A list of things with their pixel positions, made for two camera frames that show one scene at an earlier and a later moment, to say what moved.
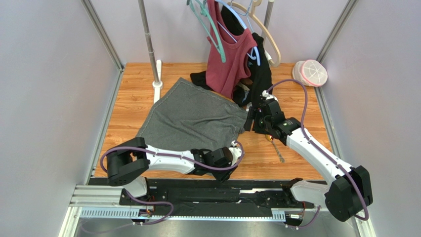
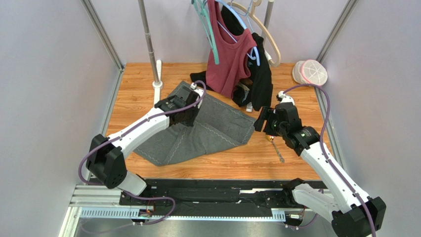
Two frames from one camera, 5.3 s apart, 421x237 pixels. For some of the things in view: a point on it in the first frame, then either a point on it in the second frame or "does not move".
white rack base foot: x=157 y=85 does not move
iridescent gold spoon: x=270 y=138 does not move
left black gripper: x=223 y=177 → x=189 y=122
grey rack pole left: x=148 y=40 does not move
